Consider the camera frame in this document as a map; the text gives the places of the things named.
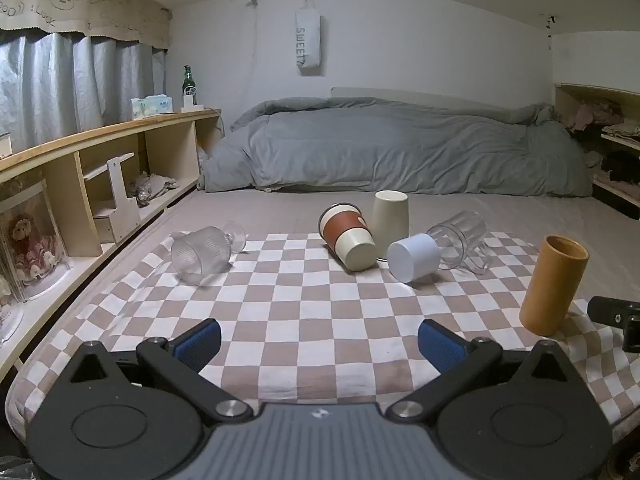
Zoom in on tissue box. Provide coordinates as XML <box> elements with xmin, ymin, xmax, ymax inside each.
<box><xmin>131</xmin><ymin>95</ymin><xmax>175</xmax><ymax>121</ymax></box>

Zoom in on grey rag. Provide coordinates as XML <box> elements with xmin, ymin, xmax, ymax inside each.
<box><xmin>127</xmin><ymin>172</ymin><xmax>181</xmax><ymax>206</ymax></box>

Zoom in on pink folded clothes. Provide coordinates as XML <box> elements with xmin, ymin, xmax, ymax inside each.
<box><xmin>560</xmin><ymin>100</ymin><xmax>626</xmax><ymax>133</ymax></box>

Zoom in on small wooden stool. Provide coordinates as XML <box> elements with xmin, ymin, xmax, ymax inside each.
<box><xmin>82</xmin><ymin>152</ymin><xmax>143</xmax><ymax>243</ymax></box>

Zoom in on ribbed glass goblet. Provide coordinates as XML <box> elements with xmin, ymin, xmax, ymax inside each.
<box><xmin>170</xmin><ymin>222</ymin><xmax>248</xmax><ymax>287</ymax></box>

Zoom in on tall orange cup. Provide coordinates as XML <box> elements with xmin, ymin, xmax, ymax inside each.
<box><xmin>518</xmin><ymin>234</ymin><xmax>590</xmax><ymax>336</ymax></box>

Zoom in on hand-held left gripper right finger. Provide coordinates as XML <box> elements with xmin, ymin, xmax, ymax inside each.
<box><xmin>386</xmin><ymin>318</ymin><xmax>590</xmax><ymax>423</ymax></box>

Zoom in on green glass bottle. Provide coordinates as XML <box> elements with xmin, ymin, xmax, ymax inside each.
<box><xmin>181</xmin><ymin>65</ymin><xmax>198</xmax><ymax>109</ymax></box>

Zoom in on grey duvet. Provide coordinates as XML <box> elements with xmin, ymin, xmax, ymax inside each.
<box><xmin>200</xmin><ymin>96</ymin><xmax>596</xmax><ymax>197</ymax></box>

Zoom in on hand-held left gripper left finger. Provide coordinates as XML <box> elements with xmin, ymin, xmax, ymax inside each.
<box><xmin>50</xmin><ymin>319</ymin><xmax>253</xmax><ymax>423</ymax></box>

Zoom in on checkered cloth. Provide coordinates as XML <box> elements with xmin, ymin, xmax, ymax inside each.
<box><xmin>7</xmin><ymin>230</ymin><xmax>640</xmax><ymax>441</ymax></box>

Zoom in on white hanging bag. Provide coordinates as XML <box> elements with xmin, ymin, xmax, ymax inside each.
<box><xmin>294</xmin><ymin>2</ymin><xmax>322</xmax><ymax>77</ymax></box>

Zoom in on brown and cream cup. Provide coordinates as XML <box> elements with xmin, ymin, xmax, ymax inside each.
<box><xmin>318</xmin><ymin>202</ymin><xmax>377</xmax><ymax>272</ymax></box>

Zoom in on plush toy in box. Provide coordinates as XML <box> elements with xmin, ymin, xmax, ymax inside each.
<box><xmin>0</xmin><ymin>180</ymin><xmax>73</xmax><ymax>303</ymax></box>

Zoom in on wooden clothes shelf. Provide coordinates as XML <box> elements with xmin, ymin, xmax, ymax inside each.
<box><xmin>552</xmin><ymin>82</ymin><xmax>640</xmax><ymax>221</ymax></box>

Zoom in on dark folded clothes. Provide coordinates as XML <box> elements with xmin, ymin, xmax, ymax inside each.
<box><xmin>600</xmin><ymin>152</ymin><xmax>640</xmax><ymax>183</ymax></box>

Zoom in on clear glass mug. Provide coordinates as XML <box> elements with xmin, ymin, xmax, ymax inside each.
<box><xmin>426</xmin><ymin>211</ymin><xmax>493</xmax><ymax>276</ymax></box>

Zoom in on grey curtain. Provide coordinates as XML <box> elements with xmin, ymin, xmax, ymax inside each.
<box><xmin>0</xmin><ymin>30</ymin><xmax>168</xmax><ymax>153</ymax></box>

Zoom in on wooden bedside shelf unit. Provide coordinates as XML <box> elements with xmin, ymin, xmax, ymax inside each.
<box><xmin>0</xmin><ymin>107</ymin><xmax>223</xmax><ymax>381</ymax></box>

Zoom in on white cup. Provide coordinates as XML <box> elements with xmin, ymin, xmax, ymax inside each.
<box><xmin>387</xmin><ymin>233</ymin><xmax>442</xmax><ymax>282</ymax></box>

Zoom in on beige valance with drawings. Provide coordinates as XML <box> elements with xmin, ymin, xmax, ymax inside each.
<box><xmin>0</xmin><ymin>0</ymin><xmax>173</xmax><ymax>51</ymax></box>

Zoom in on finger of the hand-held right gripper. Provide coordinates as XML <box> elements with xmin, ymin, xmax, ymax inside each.
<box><xmin>587</xmin><ymin>296</ymin><xmax>640</xmax><ymax>353</ymax></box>

